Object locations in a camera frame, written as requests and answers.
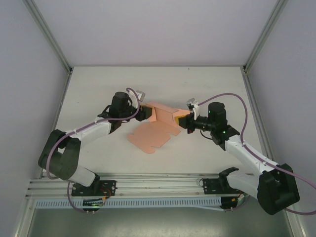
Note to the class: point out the black frame corner bracket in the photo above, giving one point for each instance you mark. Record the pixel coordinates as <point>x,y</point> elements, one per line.
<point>245,69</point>
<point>70,71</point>

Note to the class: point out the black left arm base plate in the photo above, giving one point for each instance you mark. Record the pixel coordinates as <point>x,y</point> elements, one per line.
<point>109,184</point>

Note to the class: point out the pink corrugated cardboard box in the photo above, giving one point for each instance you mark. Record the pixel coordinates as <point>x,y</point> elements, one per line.
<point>150,138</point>

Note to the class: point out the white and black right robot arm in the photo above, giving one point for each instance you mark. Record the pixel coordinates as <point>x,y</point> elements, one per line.
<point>279,192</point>

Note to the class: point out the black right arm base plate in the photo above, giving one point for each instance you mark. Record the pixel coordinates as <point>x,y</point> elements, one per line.
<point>209,186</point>

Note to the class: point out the aluminium table side rail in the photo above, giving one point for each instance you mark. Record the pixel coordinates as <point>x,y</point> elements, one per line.
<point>254,103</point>
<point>61,103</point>

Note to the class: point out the aluminium frame leg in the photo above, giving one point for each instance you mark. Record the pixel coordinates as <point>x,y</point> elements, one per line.
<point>23,217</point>
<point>295,222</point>

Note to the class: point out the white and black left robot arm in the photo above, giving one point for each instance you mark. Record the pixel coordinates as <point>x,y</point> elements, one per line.
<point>61,163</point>

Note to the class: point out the aluminium rail beam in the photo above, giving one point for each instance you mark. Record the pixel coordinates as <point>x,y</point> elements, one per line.
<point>158,184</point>

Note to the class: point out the aluminium frame post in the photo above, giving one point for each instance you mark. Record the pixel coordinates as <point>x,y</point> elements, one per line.
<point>46,32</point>
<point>266,32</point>

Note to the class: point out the black electronics board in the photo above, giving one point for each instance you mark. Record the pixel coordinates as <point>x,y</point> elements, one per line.
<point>90,205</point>
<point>228,205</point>

